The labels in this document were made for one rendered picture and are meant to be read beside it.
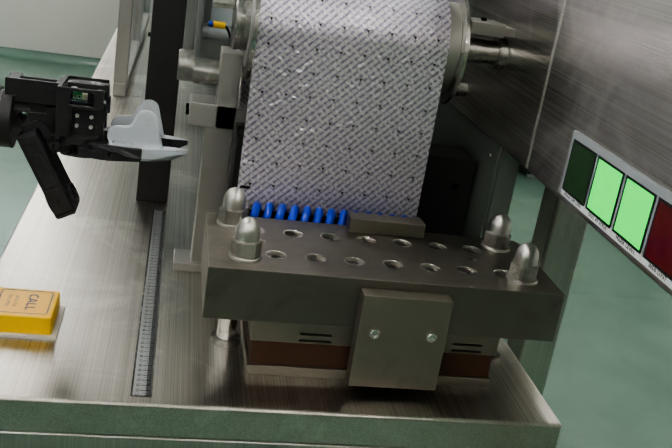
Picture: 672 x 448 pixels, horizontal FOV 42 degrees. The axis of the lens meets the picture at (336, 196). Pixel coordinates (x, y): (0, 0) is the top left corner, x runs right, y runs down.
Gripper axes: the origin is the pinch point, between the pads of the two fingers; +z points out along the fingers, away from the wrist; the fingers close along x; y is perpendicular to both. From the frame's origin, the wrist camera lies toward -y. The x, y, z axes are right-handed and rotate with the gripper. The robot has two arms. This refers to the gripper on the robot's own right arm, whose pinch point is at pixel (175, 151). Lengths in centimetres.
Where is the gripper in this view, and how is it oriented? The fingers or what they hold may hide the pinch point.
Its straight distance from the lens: 109.1
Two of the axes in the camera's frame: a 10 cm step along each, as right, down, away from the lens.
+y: 1.5, -9.4, -2.9
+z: 9.8, 1.0, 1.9
